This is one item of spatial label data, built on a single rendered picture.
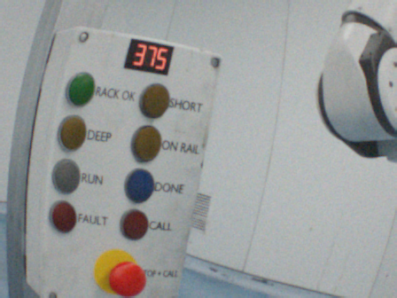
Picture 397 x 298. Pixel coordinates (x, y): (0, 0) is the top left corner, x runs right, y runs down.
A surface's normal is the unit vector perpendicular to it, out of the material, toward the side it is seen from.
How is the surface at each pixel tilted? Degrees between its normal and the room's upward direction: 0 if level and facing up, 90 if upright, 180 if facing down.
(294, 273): 90
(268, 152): 90
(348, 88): 106
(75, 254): 90
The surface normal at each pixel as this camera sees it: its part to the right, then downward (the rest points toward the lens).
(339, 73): -0.94, 0.12
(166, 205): 0.65, 0.16
